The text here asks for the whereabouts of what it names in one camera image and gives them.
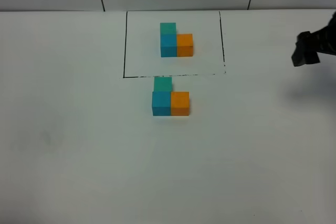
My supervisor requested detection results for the blue template block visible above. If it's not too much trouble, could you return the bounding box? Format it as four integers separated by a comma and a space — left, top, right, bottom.
160, 34, 177, 58

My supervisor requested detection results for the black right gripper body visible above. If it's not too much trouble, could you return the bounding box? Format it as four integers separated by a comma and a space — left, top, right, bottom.
291, 13, 335, 67

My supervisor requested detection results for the green template block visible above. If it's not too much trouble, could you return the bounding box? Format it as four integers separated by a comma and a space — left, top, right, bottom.
160, 23, 177, 35

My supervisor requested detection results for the orange template block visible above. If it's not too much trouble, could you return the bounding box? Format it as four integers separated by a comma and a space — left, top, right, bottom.
176, 34, 194, 57

